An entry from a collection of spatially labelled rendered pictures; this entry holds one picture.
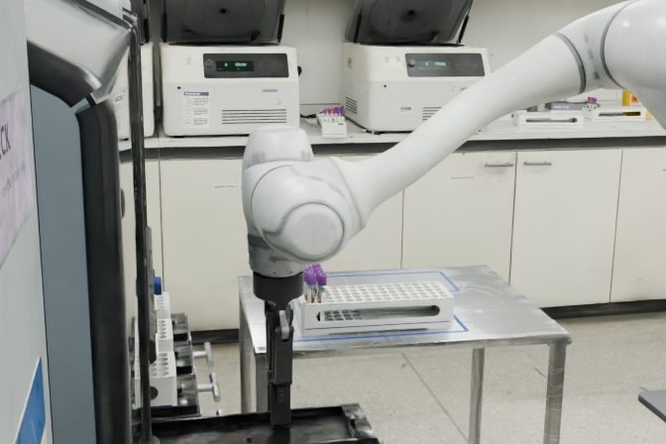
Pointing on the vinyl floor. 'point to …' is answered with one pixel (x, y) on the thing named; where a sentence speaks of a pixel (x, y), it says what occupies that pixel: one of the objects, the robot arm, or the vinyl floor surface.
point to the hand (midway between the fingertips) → (278, 396)
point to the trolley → (249, 315)
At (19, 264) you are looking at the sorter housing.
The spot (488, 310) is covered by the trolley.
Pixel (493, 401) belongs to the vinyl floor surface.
